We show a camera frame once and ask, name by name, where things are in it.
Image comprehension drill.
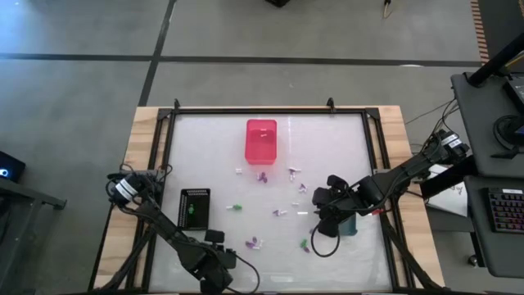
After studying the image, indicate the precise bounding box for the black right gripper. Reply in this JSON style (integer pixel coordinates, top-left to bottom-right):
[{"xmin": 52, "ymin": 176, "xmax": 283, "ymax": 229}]
[{"xmin": 313, "ymin": 186, "xmax": 368, "ymax": 238}]

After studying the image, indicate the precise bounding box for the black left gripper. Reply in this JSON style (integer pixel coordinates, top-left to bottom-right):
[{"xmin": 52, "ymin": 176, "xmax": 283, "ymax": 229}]
[{"xmin": 190, "ymin": 243, "xmax": 238, "ymax": 294}]

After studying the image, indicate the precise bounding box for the teal plastic bin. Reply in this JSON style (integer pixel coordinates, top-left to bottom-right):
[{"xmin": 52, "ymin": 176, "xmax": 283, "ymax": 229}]
[{"xmin": 337, "ymin": 215, "xmax": 359, "ymax": 238}]

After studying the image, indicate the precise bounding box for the black slotted plastic basket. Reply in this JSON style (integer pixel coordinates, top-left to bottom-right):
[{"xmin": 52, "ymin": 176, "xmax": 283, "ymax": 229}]
[{"xmin": 176, "ymin": 188, "xmax": 212, "ymax": 232}]

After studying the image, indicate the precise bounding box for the pink plastic bin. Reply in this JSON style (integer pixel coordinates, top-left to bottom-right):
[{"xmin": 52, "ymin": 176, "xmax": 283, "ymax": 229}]
[{"xmin": 244, "ymin": 118, "xmax": 278, "ymax": 166}]

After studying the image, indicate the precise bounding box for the white paper sheet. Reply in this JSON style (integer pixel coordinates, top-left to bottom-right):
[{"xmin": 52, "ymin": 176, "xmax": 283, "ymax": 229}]
[{"xmin": 425, "ymin": 163, "xmax": 469, "ymax": 218}]

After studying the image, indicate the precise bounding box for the grey desk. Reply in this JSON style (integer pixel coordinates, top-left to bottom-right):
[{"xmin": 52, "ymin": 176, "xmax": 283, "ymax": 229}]
[
  {"xmin": 449, "ymin": 71, "xmax": 524, "ymax": 178},
  {"xmin": 463, "ymin": 175, "xmax": 524, "ymax": 279}
]

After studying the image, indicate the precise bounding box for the backlit black keyboard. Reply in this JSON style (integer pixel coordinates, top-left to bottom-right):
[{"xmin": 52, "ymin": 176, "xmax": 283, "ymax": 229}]
[{"xmin": 486, "ymin": 187, "xmax": 524, "ymax": 234}]

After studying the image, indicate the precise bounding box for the dark grey side table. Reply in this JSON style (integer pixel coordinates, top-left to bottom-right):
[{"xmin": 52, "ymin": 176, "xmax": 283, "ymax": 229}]
[{"xmin": 0, "ymin": 178, "xmax": 68, "ymax": 295}]

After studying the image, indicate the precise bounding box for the black metal pole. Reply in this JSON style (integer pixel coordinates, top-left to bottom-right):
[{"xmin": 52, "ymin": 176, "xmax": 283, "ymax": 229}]
[{"xmin": 466, "ymin": 30, "xmax": 524, "ymax": 88}]

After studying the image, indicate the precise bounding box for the black device with blue light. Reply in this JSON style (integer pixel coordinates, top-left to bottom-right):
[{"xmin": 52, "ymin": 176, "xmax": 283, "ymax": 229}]
[{"xmin": 0, "ymin": 150, "xmax": 26, "ymax": 184}]

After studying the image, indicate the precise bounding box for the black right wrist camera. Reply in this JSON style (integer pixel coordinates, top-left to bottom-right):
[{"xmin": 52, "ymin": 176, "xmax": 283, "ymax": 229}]
[{"xmin": 326, "ymin": 175, "xmax": 349, "ymax": 192}]

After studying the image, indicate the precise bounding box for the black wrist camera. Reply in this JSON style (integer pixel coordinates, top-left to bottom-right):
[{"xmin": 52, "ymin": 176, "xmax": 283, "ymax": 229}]
[
  {"xmin": 326, "ymin": 175, "xmax": 349, "ymax": 192},
  {"xmin": 204, "ymin": 229, "xmax": 226, "ymax": 244}
]

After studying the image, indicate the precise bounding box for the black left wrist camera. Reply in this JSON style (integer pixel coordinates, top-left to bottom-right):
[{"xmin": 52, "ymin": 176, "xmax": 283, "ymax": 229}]
[{"xmin": 204, "ymin": 229, "xmax": 226, "ymax": 244}]

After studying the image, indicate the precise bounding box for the black left camera cable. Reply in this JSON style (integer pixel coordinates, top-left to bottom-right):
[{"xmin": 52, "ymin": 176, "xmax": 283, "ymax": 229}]
[{"xmin": 233, "ymin": 252, "xmax": 262, "ymax": 295}]

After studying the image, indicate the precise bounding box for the black camera cable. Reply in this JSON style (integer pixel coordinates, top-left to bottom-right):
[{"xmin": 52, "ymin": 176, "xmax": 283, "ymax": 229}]
[
  {"xmin": 233, "ymin": 252, "xmax": 262, "ymax": 295},
  {"xmin": 309, "ymin": 229, "xmax": 341, "ymax": 259}
]

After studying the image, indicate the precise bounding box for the black right camera cable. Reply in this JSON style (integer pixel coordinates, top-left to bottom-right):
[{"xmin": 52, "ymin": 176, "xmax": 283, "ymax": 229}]
[{"xmin": 309, "ymin": 229, "xmax": 341, "ymax": 259}]

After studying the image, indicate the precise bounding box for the black cable bundle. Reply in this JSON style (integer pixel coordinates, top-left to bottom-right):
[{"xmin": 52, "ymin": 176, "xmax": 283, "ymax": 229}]
[{"xmin": 404, "ymin": 98, "xmax": 459, "ymax": 148}]

